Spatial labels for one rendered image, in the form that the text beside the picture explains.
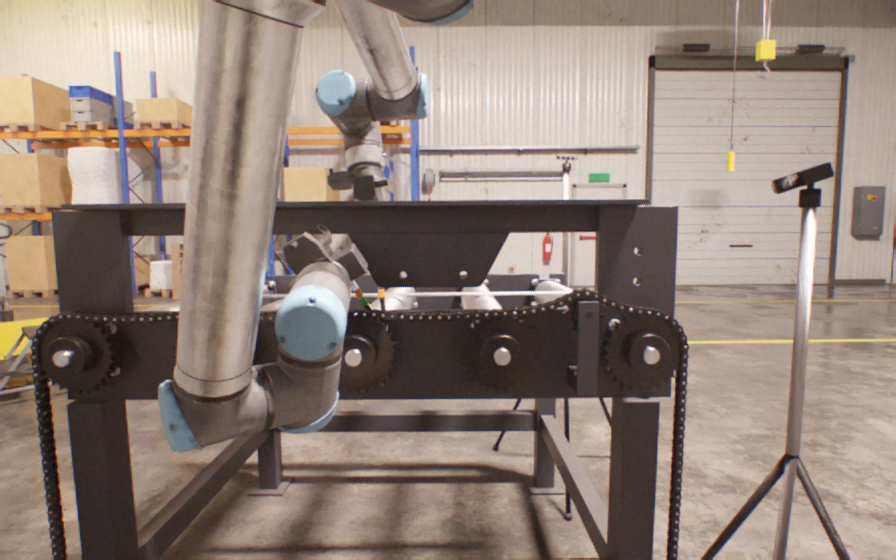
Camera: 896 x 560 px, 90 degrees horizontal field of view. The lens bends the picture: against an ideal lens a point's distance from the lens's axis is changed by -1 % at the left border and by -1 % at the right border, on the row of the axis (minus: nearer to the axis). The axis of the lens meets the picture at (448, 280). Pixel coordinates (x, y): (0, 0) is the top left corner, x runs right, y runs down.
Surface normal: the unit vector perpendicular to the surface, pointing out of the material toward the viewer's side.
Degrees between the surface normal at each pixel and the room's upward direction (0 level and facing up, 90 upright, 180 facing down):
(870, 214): 90
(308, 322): 98
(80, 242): 90
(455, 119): 90
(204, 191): 105
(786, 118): 90
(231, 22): 109
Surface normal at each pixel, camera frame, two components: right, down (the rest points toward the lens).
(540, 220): 0.00, 0.10
